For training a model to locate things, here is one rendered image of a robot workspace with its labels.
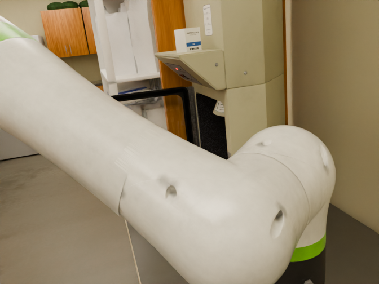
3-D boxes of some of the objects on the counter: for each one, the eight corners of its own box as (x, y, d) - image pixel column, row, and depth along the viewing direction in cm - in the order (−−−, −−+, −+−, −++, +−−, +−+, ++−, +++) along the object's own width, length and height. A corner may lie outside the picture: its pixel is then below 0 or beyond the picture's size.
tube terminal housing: (262, 188, 138) (252, -22, 115) (312, 227, 108) (312, -46, 85) (203, 202, 132) (181, -17, 109) (238, 247, 102) (217, -41, 79)
